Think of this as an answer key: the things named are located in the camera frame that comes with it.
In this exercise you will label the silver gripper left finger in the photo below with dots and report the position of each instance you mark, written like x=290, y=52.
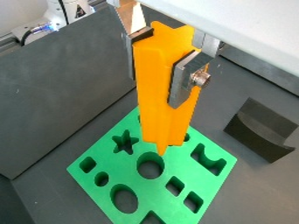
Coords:
x=132, y=19

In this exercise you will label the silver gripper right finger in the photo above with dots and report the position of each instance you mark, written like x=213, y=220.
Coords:
x=188, y=72

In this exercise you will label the orange star-shaped peg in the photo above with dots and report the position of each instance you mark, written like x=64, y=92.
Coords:
x=164, y=124

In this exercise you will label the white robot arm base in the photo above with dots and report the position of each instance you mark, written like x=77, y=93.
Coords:
x=61, y=13

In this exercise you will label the black curved foam block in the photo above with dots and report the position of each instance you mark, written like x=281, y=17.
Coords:
x=261, y=130

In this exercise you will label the green shape-sorter board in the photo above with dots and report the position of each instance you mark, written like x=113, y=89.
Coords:
x=137, y=185

